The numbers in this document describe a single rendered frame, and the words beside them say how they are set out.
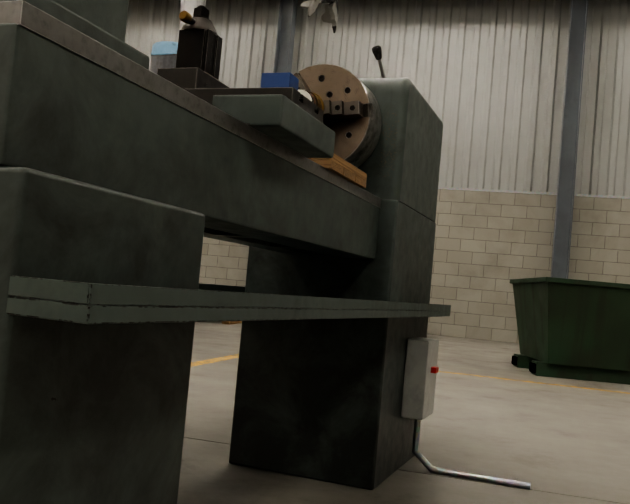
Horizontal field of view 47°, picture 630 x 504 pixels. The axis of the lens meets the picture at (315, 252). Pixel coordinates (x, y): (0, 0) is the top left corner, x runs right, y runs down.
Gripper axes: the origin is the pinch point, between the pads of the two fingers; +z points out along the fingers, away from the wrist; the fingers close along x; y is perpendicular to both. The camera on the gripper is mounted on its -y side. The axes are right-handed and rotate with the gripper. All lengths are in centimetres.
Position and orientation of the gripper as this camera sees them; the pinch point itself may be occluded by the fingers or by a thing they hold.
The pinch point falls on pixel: (323, 25)
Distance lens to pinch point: 243.0
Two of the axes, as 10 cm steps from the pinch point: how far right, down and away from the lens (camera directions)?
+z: -0.9, 9.9, -0.5
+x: -5.6, -0.9, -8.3
